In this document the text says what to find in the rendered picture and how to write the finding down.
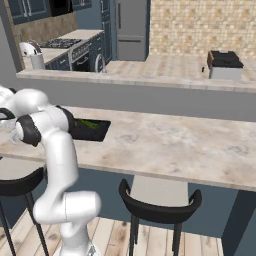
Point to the white curved tap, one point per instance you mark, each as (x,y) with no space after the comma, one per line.
(99,63)

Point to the blue cupboards run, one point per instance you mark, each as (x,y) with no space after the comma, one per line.
(100,43)
(30,8)

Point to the black microwave oven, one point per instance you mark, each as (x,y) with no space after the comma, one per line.
(60,6)

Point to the green asparagus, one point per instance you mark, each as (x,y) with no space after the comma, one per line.
(88,124)

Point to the black and white toaster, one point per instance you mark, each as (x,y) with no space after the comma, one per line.
(226,66)

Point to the white round kettle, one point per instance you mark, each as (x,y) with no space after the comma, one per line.
(28,48)

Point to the black hob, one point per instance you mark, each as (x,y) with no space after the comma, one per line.
(60,43)

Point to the grey fridge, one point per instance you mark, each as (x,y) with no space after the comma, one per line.
(131,30)

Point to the black bar stool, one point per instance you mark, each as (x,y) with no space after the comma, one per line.
(20,185)
(156,210)

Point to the white pot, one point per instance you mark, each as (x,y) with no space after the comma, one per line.
(37,61)

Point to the blue lower cupboards run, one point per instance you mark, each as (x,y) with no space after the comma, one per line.
(100,43)

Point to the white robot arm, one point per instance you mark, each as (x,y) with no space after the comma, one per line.
(60,156)

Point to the dark oven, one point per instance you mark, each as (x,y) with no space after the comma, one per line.
(80,58)

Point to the blue tall cupboard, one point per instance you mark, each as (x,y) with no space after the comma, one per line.
(106,30)

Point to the blue upper cupboards run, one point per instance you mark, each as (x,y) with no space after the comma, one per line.
(30,8)

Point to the black tray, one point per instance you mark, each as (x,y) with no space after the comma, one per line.
(95,133)

